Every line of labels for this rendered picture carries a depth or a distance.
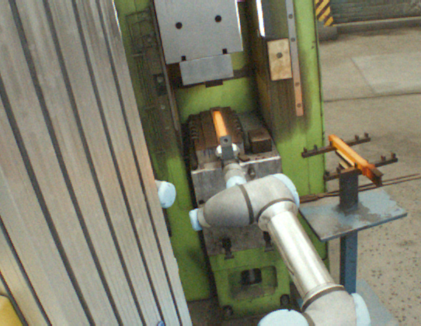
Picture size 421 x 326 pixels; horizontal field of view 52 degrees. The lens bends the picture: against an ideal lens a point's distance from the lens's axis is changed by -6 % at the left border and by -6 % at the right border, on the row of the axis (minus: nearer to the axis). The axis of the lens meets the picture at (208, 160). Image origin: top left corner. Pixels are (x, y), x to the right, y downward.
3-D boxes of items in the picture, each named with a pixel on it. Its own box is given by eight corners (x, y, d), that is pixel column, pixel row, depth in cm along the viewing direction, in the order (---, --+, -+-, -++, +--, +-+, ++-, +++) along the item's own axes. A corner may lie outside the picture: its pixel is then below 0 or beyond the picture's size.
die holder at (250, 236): (288, 241, 208) (281, 156, 187) (207, 256, 207) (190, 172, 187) (266, 182, 258) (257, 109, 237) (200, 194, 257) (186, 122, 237)
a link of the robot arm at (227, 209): (213, 236, 118) (194, 237, 165) (252, 224, 119) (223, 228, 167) (200, 193, 119) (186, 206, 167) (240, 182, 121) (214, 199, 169)
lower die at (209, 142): (245, 156, 193) (242, 138, 189) (198, 164, 193) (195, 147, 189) (231, 119, 230) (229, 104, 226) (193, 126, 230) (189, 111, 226)
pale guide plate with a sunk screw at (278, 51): (292, 78, 191) (288, 39, 184) (271, 81, 191) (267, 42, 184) (290, 76, 193) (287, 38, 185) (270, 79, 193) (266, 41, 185)
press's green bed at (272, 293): (292, 310, 229) (287, 241, 208) (222, 324, 229) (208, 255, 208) (272, 247, 278) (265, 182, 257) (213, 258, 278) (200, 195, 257)
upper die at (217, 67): (233, 76, 177) (230, 53, 172) (183, 85, 177) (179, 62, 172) (221, 52, 214) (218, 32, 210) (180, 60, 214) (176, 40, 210)
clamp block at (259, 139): (273, 151, 193) (271, 137, 190) (253, 154, 193) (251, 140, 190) (267, 140, 203) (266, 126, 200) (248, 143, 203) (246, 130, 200)
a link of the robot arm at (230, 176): (228, 206, 158) (225, 185, 154) (224, 189, 168) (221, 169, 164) (251, 201, 158) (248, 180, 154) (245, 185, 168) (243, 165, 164)
